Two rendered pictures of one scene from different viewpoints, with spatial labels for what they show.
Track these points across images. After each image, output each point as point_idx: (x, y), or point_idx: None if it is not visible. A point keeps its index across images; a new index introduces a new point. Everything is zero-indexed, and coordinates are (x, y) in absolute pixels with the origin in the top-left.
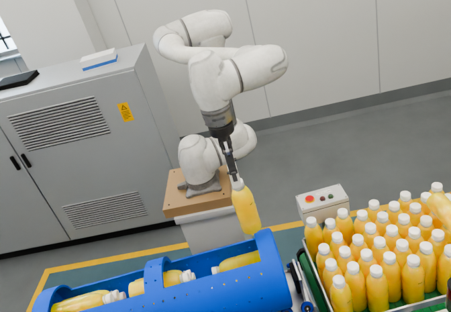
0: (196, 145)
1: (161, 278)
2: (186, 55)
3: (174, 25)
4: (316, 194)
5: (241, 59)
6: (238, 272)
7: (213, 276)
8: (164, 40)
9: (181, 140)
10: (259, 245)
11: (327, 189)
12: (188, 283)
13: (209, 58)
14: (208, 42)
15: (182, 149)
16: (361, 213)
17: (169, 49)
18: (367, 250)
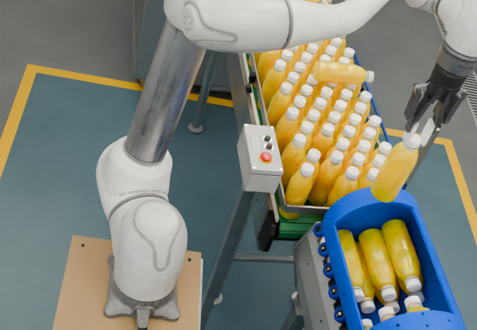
0: (178, 212)
1: (445, 311)
2: (368, 13)
3: None
4: (258, 149)
5: None
6: (425, 232)
7: (434, 257)
8: (304, 11)
9: (151, 230)
10: (397, 200)
11: (251, 137)
12: (444, 285)
13: None
14: None
15: (174, 238)
16: (309, 125)
17: (335, 20)
18: (363, 142)
